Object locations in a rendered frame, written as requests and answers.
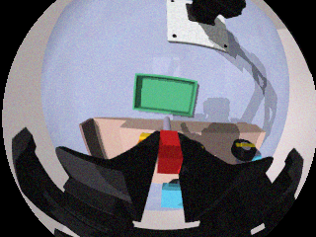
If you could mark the green tray rim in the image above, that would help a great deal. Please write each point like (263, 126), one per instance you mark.
(152, 109)

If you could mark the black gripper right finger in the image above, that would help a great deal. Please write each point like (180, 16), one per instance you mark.
(206, 180)

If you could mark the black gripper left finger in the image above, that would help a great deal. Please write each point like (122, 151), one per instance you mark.
(127, 176)

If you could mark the green tray floor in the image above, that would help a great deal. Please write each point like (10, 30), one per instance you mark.
(171, 94)

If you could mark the red-headed pin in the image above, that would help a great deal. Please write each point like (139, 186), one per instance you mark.
(170, 151)

